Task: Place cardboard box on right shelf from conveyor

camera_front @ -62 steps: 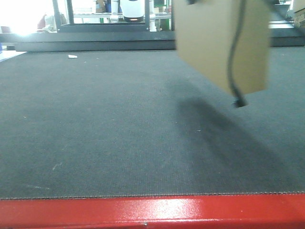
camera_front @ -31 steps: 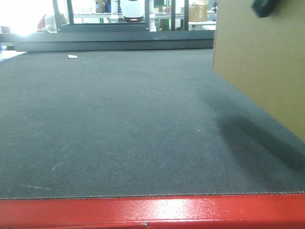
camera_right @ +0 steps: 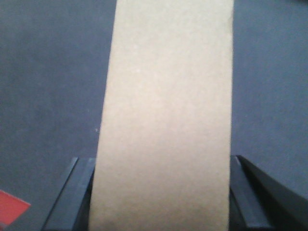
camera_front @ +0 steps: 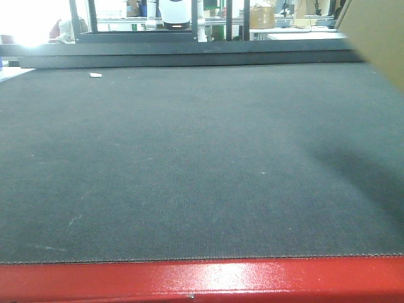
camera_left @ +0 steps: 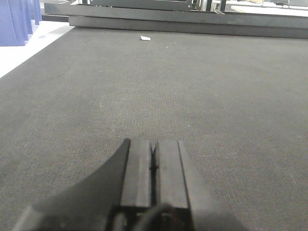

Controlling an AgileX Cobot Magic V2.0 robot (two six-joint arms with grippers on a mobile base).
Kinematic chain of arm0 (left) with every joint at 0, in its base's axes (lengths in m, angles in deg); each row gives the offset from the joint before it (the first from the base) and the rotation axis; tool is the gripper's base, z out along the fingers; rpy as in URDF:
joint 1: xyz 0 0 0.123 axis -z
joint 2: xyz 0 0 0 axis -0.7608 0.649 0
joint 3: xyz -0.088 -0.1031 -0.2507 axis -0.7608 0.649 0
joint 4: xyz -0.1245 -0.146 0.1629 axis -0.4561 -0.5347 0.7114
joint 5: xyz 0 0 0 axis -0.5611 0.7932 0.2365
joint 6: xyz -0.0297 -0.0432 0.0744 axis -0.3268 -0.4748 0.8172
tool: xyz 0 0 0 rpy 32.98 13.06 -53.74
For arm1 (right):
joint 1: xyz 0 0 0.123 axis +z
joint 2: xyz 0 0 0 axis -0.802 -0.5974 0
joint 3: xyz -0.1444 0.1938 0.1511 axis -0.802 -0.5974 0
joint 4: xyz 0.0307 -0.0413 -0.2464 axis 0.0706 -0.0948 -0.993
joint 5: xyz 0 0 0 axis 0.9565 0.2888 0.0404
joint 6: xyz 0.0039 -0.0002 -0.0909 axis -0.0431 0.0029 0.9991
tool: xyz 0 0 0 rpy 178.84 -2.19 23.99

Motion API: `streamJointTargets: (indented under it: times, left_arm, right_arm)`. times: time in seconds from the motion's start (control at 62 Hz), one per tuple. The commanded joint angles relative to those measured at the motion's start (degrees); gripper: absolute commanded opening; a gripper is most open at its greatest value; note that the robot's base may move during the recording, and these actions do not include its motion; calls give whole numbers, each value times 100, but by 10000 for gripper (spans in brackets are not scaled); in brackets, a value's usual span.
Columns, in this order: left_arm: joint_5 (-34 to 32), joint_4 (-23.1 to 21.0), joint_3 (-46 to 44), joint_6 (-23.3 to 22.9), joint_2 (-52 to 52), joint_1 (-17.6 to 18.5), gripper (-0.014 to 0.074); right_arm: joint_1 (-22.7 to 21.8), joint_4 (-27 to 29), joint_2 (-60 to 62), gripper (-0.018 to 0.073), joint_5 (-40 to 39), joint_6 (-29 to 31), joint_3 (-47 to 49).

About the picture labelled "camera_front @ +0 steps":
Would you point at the brown cardboard box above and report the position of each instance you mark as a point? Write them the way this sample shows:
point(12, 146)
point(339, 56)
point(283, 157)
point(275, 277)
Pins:
point(375, 31)

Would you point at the red metal conveyor edge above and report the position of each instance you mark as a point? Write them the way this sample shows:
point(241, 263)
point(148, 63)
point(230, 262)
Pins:
point(350, 279)

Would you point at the dark grey conveyor belt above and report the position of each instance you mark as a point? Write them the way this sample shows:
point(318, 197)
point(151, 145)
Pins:
point(200, 163)

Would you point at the brown wrapped package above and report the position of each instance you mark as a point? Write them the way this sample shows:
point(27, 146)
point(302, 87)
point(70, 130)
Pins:
point(262, 16)

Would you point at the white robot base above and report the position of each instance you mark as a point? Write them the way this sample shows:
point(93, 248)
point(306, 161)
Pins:
point(176, 15)

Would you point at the dark metal conveyor frame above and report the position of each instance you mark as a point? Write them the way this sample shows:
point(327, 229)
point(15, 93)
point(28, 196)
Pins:
point(172, 49)

